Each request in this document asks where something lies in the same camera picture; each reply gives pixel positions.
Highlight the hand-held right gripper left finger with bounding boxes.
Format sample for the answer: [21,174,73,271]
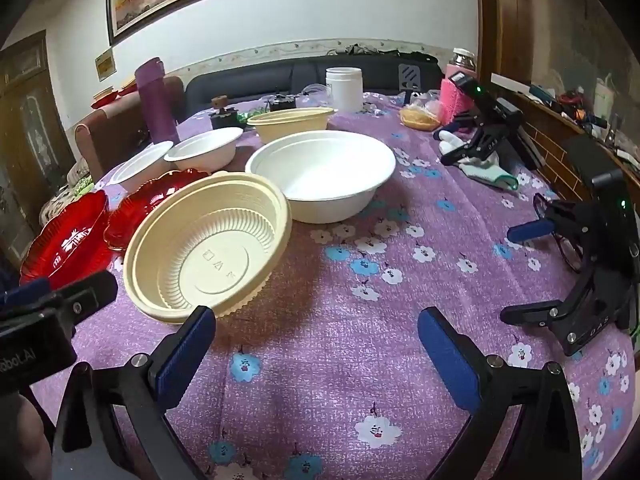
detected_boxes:
[50,305,217,480]

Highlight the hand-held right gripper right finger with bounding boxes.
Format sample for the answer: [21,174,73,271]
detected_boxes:
[417,306,583,480]

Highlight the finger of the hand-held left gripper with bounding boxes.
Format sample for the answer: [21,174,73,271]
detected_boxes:
[0,277,52,307]
[49,270,119,322]

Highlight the beige ribbed plastic bowl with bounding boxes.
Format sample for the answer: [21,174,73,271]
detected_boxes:
[123,172,293,324]

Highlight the small white bowl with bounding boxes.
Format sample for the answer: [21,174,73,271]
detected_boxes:
[164,127,244,172]
[109,141,174,193]

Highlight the large white bowl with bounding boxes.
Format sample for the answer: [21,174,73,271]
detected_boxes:
[245,131,397,224]

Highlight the cream plastic plate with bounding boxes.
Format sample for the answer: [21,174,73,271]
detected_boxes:
[247,107,335,144]

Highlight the person's left forearm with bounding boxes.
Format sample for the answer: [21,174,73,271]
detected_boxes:
[0,389,55,480]

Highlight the red glass plate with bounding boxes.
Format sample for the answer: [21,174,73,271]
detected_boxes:
[104,169,211,252]
[20,190,113,291]

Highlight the floral patterned cushion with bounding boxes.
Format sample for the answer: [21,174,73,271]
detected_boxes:
[40,160,108,221]

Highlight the purple floral tablecloth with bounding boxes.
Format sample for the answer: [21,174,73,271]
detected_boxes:
[30,91,640,480]

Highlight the brown wooden door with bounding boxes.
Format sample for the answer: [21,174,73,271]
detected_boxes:
[0,30,76,261]

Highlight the brown wooden chair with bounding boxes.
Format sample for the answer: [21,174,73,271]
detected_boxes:
[75,76,186,183]

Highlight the dark-framed eyeglasses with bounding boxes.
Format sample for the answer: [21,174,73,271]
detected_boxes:
[532,192,586,273]

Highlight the idle black gripper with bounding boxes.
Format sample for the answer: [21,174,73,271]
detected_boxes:
[500,137,640,357]
[440,71,546,171]

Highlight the white glove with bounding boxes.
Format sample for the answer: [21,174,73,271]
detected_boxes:
[434,129,518,191]

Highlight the purple thermos bottle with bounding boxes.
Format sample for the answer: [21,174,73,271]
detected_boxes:
[135,57,181,143]

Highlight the black jar with cork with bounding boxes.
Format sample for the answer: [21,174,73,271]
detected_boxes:
[210,96,240,131]

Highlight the brick-pattern side counter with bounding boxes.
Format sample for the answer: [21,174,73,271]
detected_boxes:
[492,75,640,201]

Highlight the black sofa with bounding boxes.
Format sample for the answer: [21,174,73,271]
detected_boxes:
[185,52,443,111]

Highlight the jar with pink knit cover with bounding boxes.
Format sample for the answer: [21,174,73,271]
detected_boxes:
[440,48,476,126]

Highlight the grey slotted plastic piece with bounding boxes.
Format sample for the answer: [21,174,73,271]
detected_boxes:
[397,62,423,106]

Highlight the white plastic jar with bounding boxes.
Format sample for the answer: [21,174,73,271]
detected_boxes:
[326,67,363,112]

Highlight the small wall picture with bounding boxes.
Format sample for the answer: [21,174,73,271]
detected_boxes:
[95,49,117,82]

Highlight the brown wooden door frame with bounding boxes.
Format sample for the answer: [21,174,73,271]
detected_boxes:
[475,0,536,91]

